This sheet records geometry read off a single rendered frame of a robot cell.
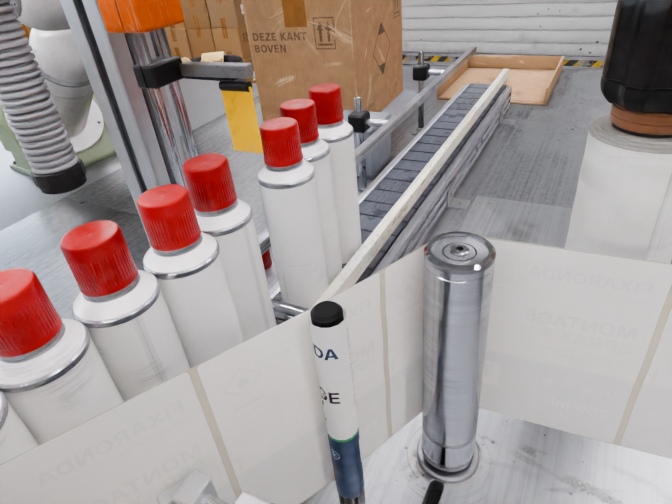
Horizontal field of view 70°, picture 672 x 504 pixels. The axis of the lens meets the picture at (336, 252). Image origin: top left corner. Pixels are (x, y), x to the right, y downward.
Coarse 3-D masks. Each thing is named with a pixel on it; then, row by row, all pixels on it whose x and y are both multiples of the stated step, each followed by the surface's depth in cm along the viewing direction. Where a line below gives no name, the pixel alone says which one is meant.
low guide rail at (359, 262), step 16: (496, 80) 103; (480, 112) 91; (464, 128) 83; (448, 144) 77; (432, 160) 72; (432, 176) 71; (416, 192) 66; (400, 208) 61; (384, 224) 58; (368, 240) 56; (384, 240) 58; (368, 256) 54; (352, 272) 51; (336, 288) 49
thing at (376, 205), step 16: (464, 96) 107; (480, 96) 106; (496, 96) 105; (448, 112) 99; (464, 112) 98; (432, 128) 93; (448, 128) 92; (416, 144) 87; (432, 144) 86; (464, 144) 88; (400, 160) 82; (416, 160) 81; (448, 160) 80; (400, 176) 77; (416, 176) 76; (384, 192) 73; (400, 192) 72; (368, 208) 69; (384, 208) 69; (416, 208) 68; (368, 224) 65; (400, 224) 65; (368, 272) 56
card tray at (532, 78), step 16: (464, 64) 139; (480, 64) 142; (496, 64) 140; (512, 64) 138; (528, 64) 136; (544, 64) 134; (560, 64) 126; (448, 80) 128; (464, 80) 133; (480, 80) 132; (512, 80) 129; (528, 80) 128; (544, 80) 126; (448, 96) 123; (512, 96) 118; (528, 96) 117; (544, 96) 116
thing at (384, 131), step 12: (456, 60) 101; (444, 72) 94; (432, 84) 88; (420, 96) 83; (408, 108) 79; (396, 120) 75; (384, 132) 71; (372, 144) 68; (360, 156) 65; (264, 240) 49; (264, 252) 49
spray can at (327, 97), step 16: (320, 96) 47; (336, 96) 48; (320, 112) 48; (336, 112) 48; (320, 128) 49; (336, 128) 49; (352, 128) 50; (336, 144) 49; (352, 144) 51; (336, 160) 50; (352, 160) 51; (336, 176) 51; (352, 176) 52; (336, 192) 52; (352, 192) 53; (336, 208) 53; (352, 208) 54; (352, 224) 55; (352, 240) 56; (352, 256) 57
